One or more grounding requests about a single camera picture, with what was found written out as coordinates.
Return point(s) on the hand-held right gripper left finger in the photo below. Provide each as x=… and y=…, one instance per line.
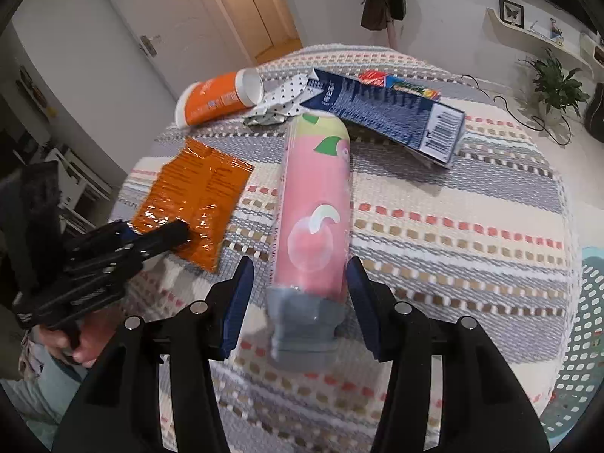
x=236, y=316

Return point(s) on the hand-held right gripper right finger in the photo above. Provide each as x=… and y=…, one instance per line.
x=363, y=316

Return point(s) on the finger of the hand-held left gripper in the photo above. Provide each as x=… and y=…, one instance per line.
x=165, y=238
x=123, y=231

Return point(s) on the orange yellow snack packet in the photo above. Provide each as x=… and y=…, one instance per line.
x=198, y=188

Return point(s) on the pink label plastic bottle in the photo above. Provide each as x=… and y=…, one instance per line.
x=311, y=207

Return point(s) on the teal plastic laundry basket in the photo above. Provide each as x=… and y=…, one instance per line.
x=583, y=339

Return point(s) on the person's left hand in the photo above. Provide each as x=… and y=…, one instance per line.
x=89, y=344

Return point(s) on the white shoe rack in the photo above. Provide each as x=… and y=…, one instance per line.
x=78, y=174

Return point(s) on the person's light blue jeans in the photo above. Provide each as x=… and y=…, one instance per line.
x=47, y=398

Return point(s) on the orange canister with white lid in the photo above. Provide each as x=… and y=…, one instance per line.
x=212, y=99

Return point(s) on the white polka dot wrapper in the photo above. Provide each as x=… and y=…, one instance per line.
x=283, y=94

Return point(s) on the dark blue carton box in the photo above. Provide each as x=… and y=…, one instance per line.
x=387, y=113

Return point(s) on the small colourful carton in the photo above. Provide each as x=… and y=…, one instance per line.
x=415, y=88

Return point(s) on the small red packet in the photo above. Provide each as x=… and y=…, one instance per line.
x=371, y=78

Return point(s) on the wooden coat rack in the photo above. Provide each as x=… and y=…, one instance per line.
x=392, y=35

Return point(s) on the green potted floor plant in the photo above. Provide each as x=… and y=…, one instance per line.
x=557, y=85

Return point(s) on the brown handbag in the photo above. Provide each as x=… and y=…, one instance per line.
x=376, y=12

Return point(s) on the black acoustic guitar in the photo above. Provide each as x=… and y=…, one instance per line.
x=595, y=113

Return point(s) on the small black bag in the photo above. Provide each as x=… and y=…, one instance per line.
x=398, y=4

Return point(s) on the short white wavy shelf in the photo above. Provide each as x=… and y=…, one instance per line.
x=528, y=33

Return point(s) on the framed butterfly picture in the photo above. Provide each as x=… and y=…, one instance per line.
x=510, y=10

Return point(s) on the small shelf ornament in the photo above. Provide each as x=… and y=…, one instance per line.
x=557, y=30

